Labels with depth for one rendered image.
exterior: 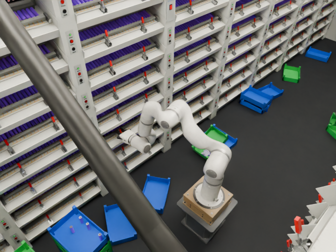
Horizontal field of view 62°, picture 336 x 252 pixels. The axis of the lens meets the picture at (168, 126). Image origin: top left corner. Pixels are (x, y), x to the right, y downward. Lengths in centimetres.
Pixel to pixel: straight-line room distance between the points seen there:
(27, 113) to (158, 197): 127
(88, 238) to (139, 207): 161
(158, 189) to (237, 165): 78
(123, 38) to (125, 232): 140
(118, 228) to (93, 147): 205
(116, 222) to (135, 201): 207
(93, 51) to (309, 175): 213
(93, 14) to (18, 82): 51
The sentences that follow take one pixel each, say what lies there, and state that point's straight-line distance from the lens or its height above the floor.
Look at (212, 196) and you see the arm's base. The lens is 191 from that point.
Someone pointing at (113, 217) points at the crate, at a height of 0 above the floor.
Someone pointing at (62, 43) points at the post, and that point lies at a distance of 155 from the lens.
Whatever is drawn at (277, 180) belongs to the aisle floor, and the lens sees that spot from 270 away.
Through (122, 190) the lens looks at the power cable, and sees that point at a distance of 25.
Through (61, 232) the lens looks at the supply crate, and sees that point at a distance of 192.
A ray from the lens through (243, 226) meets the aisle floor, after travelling 237.
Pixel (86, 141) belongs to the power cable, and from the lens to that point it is 26.
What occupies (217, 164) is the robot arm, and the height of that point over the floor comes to 80.
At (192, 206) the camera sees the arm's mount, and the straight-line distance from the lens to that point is 199.
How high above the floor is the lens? 204
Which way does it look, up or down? 43 degrees down
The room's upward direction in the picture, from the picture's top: 1 degrees clockwise
